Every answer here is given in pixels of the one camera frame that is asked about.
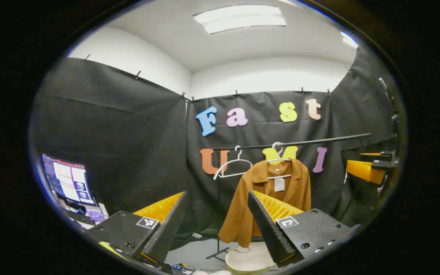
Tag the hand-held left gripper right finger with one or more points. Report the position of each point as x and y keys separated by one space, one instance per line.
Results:
x=269 y=229

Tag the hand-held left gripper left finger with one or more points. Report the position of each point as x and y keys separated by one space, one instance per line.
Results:
x=166 y=233

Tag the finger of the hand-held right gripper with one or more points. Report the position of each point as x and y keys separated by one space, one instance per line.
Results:
x=369 y=154
x=361 y=171

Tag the brown jacket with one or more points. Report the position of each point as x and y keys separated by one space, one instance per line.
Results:
x=239 y=214

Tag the yellow-rimmed laundry hamper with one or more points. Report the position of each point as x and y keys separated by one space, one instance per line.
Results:
x=248 y=259

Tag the white plastic hanger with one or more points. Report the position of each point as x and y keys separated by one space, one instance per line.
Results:
x=239 y=160
x=287 y=175

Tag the black device with blue lights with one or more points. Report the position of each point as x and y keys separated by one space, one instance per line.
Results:
x=181 y=268

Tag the black garment rack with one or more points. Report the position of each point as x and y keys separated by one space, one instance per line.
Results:
x=319 y=141

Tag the purple notepad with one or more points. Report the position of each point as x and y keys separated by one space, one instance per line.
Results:
x=96 y=215

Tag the black keyboard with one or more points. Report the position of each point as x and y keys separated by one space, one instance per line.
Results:
x=80 y=218

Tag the small ceiling light panel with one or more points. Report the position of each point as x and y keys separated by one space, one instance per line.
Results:
x=349 y=39

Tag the computer monitor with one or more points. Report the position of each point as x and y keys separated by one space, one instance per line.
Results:
x=69 y=179

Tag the long ceiling light panel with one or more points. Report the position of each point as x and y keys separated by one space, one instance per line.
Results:
x=239 y=19

